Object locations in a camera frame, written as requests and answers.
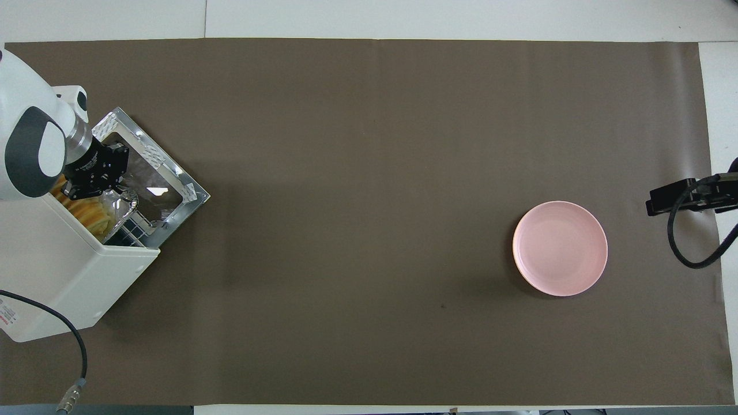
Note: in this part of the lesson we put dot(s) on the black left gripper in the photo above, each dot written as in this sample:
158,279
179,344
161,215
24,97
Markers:
95,170

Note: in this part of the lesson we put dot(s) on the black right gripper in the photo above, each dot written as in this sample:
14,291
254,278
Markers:
731,196

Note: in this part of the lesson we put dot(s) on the aluminium foil tray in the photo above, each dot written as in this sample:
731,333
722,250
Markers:
124,207

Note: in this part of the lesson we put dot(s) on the sliced yellow bread loaf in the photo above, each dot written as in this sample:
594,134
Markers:
95,219

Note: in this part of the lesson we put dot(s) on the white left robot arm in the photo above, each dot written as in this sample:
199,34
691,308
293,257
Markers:
23,92

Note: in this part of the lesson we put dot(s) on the cream toaster oven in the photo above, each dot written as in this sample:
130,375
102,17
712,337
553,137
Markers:
52,271

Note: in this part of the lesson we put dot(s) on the pink round plate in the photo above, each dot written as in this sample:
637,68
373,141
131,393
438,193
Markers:
560,248

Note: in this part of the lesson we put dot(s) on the brown paper table mat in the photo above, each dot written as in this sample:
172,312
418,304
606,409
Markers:
357,173

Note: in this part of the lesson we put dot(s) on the glass oven door, metal frame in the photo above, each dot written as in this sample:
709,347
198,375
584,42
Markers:
193,193

